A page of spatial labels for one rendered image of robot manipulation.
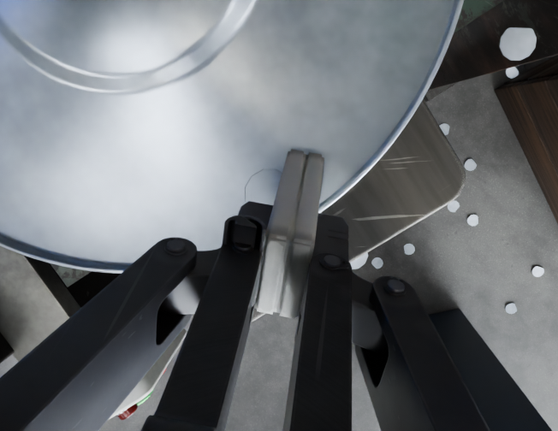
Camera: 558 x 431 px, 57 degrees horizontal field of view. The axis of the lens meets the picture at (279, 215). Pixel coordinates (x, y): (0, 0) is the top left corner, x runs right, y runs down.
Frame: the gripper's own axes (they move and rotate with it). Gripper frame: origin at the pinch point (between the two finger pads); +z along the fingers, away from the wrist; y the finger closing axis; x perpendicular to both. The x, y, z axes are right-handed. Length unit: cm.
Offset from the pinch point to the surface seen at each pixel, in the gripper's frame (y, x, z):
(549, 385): 57, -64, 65
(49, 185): -11.1, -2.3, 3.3
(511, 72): 34, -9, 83
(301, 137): -0.3, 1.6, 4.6
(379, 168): 3.2, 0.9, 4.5
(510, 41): 11.6, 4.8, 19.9
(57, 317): -16.5, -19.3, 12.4
